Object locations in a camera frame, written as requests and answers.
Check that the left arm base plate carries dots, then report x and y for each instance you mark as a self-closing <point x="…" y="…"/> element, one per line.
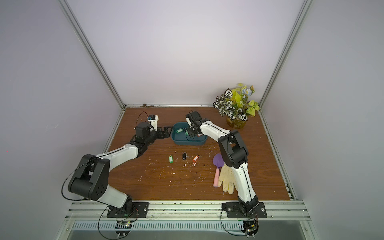
<point x="129" y="210"/>

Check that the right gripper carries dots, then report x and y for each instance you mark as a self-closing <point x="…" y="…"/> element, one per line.
<point x="191" y="128"/>

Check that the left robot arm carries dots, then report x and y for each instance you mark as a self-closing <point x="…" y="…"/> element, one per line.
<point x="91" y="178"/>

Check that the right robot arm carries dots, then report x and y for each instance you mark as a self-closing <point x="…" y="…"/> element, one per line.
<point x="234" y="153"/>

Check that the potted plant in yellow vase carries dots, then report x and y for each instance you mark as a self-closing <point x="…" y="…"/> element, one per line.
<point x="236" y="106"/>

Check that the aluminium front rail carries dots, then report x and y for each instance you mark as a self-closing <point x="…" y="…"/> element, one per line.
<point x="191" y="210"/>

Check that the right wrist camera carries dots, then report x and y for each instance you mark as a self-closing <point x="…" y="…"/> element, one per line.
<point x="188" y="120"/>

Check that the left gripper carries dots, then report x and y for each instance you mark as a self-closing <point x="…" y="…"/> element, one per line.
<point x="165" y="134"/>

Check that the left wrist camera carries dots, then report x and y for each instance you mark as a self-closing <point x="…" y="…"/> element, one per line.
<point x="153" y="119"/>

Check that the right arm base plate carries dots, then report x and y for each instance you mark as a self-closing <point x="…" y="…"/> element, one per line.
<point x="235" y="210"/>

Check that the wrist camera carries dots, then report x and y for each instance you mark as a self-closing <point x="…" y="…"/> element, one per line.
<point x="188" y="120"/>
<point x="153" y="119"/>

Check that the teal plastic storage box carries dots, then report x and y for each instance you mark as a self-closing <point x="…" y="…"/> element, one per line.
<point x="183" y="139"/>

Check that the controller board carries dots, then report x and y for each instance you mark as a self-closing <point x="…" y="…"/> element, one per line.
<point x="123" y="228"/>
<point x="251" y="227"/>

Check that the left controller board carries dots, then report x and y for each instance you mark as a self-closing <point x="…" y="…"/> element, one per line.
<point x="123" y="228"/>

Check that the right controller board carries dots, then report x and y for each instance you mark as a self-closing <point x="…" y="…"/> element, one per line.
<point x="251" y="227"/>

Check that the purple trowel with pink handle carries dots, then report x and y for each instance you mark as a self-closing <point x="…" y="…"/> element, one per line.
<point x="218" y="162"/>

